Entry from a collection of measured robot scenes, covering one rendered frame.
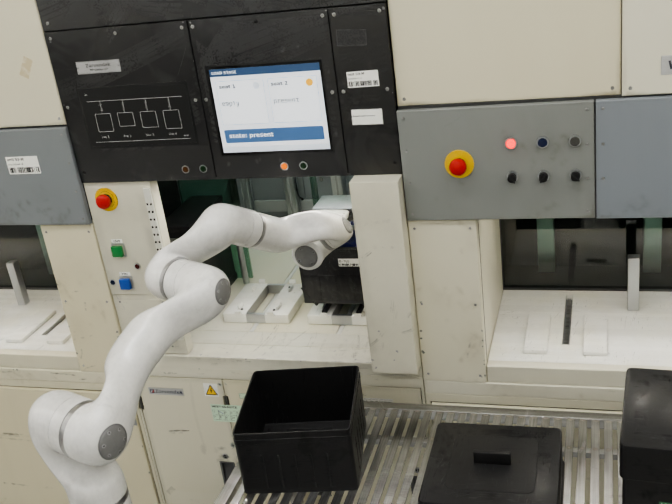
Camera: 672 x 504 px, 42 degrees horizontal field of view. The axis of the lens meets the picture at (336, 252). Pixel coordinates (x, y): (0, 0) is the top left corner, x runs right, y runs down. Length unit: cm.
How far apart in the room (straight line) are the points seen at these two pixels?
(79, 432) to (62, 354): 103
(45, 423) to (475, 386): 109
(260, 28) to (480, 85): 53
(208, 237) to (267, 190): 130
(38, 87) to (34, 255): 97
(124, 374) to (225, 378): 74
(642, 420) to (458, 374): 62
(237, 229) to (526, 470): 83
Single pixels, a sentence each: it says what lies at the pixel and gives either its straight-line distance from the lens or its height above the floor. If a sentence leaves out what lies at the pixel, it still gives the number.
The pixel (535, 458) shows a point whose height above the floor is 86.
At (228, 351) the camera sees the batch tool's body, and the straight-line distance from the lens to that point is 254.
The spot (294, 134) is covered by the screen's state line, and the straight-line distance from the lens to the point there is 215.
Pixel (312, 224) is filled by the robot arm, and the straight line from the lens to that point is 217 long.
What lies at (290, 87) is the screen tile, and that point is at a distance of 212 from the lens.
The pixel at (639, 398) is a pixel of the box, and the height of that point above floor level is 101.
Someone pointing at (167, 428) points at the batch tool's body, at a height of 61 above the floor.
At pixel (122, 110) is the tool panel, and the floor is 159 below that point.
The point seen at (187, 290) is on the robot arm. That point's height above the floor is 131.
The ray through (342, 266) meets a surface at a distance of 247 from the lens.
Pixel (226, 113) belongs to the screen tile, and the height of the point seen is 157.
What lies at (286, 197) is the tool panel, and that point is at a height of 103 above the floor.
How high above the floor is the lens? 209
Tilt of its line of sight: 24 degrees down
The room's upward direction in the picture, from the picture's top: 8 degrees counter-clockwise
